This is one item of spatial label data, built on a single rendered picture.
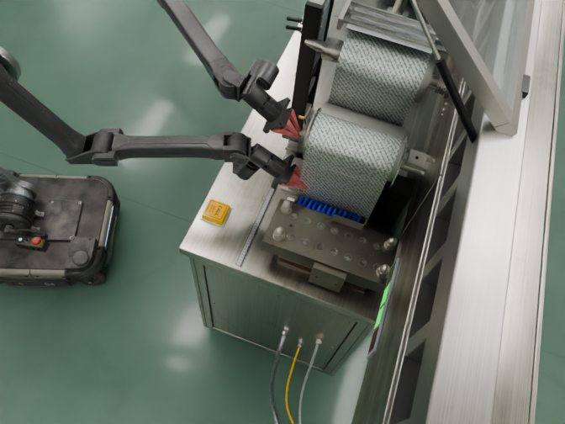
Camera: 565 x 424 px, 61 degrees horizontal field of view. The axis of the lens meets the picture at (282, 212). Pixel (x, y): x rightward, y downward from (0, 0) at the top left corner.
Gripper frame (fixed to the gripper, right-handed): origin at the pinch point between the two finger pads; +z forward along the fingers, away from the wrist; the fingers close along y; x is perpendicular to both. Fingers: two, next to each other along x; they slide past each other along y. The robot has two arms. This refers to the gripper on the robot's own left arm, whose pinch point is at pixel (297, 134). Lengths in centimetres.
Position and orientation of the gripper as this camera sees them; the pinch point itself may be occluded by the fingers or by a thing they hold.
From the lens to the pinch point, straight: 138.4
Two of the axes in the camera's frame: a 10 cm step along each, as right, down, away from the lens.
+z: 6.8, 5.1, 5.2
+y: -3.1, 8.5, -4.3
